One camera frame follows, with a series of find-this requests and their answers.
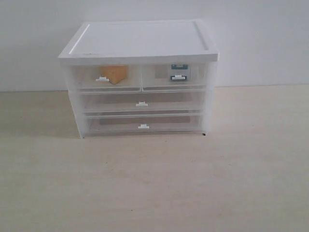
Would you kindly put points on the white blue-labelled pill bottle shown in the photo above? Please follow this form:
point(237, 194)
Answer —
point(179, 72)

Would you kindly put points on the yellow cheese wedge toy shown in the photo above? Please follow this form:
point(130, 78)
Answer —
point(113, 74)

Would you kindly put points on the clear bottom wide drawer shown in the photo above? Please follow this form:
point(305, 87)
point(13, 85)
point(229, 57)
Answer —
point(144, 123)

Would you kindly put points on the clear wide drawer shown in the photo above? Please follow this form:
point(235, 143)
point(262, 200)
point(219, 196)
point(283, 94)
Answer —
point(144, 123)
point(99, 103)

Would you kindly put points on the clear middle wide drawer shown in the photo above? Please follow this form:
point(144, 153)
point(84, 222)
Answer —
point(99, 103)

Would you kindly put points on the white plastic drawer cabinet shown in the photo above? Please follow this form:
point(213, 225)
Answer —
point(139, 43)

